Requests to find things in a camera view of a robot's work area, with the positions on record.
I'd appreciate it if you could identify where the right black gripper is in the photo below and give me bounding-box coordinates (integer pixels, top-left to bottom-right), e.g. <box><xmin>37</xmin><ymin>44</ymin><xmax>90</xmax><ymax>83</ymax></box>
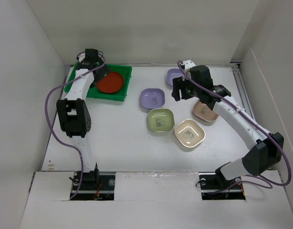
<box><xmin>171</xmin><ymin>75</ymin><xmax>201</xmax><ymax>101</ymax></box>

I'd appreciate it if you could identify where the red round plate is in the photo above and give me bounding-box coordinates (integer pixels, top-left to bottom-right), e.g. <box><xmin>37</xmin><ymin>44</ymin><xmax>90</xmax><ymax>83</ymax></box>
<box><xmin>96</xmin><ymin>72</ymin><xmax>124</xmax><ymax>94</ymax></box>

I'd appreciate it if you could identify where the purple square bowl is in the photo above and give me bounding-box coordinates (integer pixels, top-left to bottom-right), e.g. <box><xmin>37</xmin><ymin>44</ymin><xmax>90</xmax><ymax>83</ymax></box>
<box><xmin>140</xmin><ymin>88</ymin><xmax>165</xmax><ymax>109</ymax></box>
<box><xmin>166</xmin><ymin>68</ymin><xmax>183</xmax><ymax>88</ymax></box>

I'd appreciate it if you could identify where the green square bowl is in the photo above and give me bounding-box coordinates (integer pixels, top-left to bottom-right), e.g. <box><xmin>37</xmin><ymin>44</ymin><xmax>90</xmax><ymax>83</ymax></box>
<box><xmin>147</xmin><ymin>108</ymin><xmax>175</xmax><ymax>133</ymax></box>

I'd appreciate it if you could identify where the cream square bowl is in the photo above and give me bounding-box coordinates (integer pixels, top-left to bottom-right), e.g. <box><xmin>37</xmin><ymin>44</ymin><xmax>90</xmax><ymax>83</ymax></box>
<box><xmin>174</xmin><ymin>119</ymin><xmax>206</xmax><ymax>148</ymax></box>

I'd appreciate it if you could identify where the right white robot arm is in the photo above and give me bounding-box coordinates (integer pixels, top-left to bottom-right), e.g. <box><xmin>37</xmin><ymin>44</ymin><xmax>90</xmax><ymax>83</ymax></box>
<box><xmin>172</xmin><ymin>60</ymin><xmax>284</xmax><ymax>189</ymax></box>

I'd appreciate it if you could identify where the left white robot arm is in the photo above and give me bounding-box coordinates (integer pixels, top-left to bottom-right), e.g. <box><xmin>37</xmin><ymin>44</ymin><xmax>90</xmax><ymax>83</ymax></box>
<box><xmin>56</xmin><ymin>49</ymin><xmax>109</xmax><ymax>189</ymax></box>

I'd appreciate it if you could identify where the green plastic bin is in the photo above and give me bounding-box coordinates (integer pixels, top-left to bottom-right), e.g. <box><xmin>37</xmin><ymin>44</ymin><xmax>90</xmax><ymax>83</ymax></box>
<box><xmin>64</xmin><ymin>62</ymin><xmax>132</xmax><ymax>102</ymax></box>

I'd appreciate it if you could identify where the pink square bowl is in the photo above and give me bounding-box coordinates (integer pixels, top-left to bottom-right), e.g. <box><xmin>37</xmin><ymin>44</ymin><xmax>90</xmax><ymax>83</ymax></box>
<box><xmin>193</xmin><ymin>100</ymin><xmax>219</xmax><ymax>122</ymax></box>

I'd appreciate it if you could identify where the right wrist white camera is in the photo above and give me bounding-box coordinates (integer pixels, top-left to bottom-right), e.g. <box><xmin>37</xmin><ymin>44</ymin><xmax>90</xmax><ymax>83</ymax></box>
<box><xmin>180</xmin><ymin>60</ymin><xmax>196</xmax><ymax>72</ymax></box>

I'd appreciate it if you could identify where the wrist white camera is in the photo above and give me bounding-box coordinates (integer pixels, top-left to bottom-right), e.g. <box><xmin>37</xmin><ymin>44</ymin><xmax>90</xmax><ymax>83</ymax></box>
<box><xmin>180</xmin><ymin>60</ymin><xmax>196</xmax><ymax>72</ymax></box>
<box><xmin>76</xmin><ymin>52</ymin><xmax>85</xmax><ymax>62</ymax></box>

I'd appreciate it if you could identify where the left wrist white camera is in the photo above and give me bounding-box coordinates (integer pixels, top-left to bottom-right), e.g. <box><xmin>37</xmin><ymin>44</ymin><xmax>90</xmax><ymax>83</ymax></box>
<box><xmin>76</xmin><ymin>52</ymin><xmax>85</xmax><ymax>62</ymax></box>

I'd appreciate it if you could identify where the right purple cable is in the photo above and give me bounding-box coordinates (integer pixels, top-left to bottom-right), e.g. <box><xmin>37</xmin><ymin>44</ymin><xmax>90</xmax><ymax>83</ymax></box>
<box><xmin>177</xmin><ymin>59</ymin><xmax>292</xmax><ymax>195</ymax></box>

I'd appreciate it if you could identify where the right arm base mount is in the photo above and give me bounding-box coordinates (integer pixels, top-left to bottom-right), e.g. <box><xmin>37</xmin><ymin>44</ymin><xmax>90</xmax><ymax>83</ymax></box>
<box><xmin>196</xmin><ymin>172</ymin><xmax>246</xmax><ymax>200</ymax></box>

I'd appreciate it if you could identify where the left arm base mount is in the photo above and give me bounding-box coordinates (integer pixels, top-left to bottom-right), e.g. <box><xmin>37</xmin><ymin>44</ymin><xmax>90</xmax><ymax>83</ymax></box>
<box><xmin>70</xmin><ymin>172</ymin><xmax>116</xmax><ymax>201</ymax></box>

